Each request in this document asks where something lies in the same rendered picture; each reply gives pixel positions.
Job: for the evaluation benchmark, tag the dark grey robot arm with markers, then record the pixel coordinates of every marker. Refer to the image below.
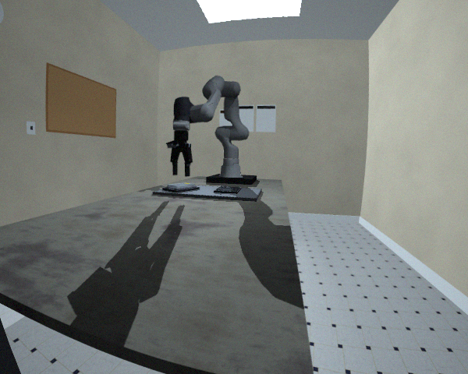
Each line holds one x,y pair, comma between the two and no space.
185,113

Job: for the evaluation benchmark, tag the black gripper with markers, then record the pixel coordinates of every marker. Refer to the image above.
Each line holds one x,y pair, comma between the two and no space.
183,147

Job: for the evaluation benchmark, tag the clear rectangular plastic lid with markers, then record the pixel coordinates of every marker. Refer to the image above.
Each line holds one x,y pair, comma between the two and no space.
181,185

